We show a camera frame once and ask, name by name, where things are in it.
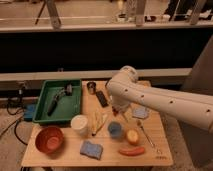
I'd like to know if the yellow banana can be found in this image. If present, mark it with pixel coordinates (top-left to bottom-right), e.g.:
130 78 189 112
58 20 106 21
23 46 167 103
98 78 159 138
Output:
92 113 108 136

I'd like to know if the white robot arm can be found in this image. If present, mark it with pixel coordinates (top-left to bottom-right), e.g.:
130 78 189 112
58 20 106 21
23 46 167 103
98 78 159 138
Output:
106 66 213 133

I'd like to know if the black remote control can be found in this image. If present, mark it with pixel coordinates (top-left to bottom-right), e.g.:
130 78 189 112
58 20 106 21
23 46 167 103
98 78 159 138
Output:
96 91 108 107

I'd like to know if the dark red grapes bunch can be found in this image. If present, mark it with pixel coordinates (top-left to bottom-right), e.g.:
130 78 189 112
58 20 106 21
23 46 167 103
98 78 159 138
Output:
112 107 120 116

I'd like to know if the grey blue folded cloth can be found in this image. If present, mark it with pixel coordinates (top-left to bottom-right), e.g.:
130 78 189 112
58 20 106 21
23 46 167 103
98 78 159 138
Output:
132 106 149 119

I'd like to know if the green plastic tray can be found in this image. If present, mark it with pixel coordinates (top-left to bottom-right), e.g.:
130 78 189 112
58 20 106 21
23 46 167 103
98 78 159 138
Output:
33 79 82 125

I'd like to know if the blue plastic cup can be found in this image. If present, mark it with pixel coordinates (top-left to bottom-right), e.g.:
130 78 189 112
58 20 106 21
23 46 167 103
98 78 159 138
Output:
108 122 122 139

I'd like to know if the white plastic cup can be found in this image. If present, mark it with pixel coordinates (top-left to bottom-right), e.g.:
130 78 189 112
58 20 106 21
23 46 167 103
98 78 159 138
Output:
71 115 88 135

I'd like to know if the metal spoon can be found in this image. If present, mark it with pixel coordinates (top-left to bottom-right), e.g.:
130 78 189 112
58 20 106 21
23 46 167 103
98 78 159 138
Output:
136 120 155 148

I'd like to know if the blue sponge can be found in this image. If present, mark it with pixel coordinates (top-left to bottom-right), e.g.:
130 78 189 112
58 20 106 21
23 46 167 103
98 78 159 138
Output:
80 141 103 160

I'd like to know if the red orange bowl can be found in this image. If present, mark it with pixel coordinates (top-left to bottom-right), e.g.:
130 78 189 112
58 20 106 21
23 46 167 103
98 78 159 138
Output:
35 126 64 154

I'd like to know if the blue power box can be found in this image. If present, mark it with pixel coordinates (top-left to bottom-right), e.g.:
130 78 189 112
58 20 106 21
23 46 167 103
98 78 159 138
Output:
24 104 36 122

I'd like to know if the black handled brush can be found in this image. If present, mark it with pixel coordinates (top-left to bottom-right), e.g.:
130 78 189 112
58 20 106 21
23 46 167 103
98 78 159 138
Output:
47 84 72 116

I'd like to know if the black cable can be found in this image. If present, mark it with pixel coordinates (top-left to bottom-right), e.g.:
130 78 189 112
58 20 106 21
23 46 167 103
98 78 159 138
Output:
0 87 29 146

